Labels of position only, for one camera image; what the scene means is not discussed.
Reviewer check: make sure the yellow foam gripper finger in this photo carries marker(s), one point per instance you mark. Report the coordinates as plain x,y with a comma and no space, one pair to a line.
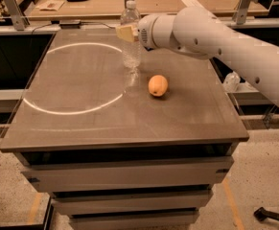
127,32

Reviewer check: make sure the clear plastic water bottle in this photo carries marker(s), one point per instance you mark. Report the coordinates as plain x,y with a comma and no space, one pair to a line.
131,50

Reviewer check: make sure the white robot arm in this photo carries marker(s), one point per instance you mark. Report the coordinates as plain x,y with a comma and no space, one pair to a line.
197,33

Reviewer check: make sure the left clear sanitizer bottle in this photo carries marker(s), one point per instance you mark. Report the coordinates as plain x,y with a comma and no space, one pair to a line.
231,82

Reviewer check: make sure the orange fruit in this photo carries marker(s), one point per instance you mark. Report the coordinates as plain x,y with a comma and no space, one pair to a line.
158,85

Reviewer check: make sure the white paper sheet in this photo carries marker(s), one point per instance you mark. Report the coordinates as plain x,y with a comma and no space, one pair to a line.
191,3

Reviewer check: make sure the small paper card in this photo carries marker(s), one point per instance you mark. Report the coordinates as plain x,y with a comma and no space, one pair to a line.
51,5

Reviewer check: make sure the black chair base leg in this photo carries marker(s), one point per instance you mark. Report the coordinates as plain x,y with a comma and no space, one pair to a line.
261,214

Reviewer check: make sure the left metal bracket post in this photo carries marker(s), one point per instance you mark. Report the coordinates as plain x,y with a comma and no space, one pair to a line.
19,20

